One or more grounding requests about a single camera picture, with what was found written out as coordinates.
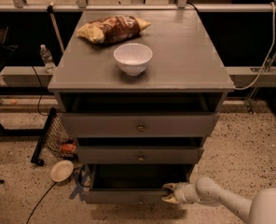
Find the clear plastic water bottle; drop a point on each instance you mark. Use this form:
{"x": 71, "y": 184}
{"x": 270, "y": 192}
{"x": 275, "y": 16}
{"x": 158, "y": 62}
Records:
{"x": 47, "y": 59}

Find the grey top drawer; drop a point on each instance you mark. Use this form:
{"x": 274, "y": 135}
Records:
{"x": 83, "y": 125}

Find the black mesh net frame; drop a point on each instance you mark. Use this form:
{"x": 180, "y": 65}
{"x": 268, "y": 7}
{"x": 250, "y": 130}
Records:
{"x": 52, "y": 136}

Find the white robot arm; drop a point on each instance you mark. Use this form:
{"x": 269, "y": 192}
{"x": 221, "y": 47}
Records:
{"x": 260, "y": 210}

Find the blue tape cross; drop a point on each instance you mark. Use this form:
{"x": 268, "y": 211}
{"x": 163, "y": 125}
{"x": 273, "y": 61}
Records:
{"x": 80, "y": 177}

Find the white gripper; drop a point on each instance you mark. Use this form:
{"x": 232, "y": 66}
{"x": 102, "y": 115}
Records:
{"x": 180, "y": 191}

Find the brown yellow chip bag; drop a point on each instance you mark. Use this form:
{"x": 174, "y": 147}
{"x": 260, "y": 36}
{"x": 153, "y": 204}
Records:
{"x": 112, "y": 30}

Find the orange can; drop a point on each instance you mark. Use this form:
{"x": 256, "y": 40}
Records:
{"x": 68, "y": 148}

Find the grey low bench beam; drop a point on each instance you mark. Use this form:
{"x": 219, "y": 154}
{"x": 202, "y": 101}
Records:
{"x": 24, "y": 76}

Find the white bowl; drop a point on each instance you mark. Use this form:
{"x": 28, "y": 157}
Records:
{"x": 133, "y": 58}

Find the grey middle drawer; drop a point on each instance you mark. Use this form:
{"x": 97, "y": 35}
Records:
{"x": 139, "y": 155}

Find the grey bottom drawer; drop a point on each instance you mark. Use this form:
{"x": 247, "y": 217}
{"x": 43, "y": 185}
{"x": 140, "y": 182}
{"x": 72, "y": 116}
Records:
{"x": 133, "y": 183}

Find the grey drawer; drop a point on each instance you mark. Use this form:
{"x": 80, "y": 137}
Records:
{"x": 83, "y": 125}
{"x": 133, "y": 183}
{"x": 139, "y": 155}

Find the grey drawer cabinet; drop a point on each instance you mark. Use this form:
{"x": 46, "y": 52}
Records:
{"x": 185, "y": 75}

